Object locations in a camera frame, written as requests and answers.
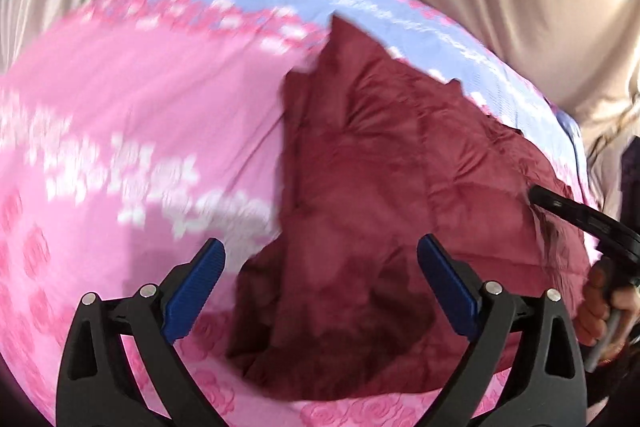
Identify dark hanging clothes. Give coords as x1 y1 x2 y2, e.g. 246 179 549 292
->
619 139 640 220

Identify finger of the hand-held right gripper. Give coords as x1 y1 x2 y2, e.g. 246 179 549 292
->
528 185 609 241

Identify maroon puffer jacket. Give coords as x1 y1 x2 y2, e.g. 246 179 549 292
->
226 14 593 400

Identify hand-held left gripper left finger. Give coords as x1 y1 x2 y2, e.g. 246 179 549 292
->
56 237 227 427

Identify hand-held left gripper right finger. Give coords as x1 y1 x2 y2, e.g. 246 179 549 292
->
416 234 588 427

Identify pink rose-print bedsheet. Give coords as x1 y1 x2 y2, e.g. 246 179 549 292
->
0 0 596 427

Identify person's right hand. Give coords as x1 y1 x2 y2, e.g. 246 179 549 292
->
574 263 640 350

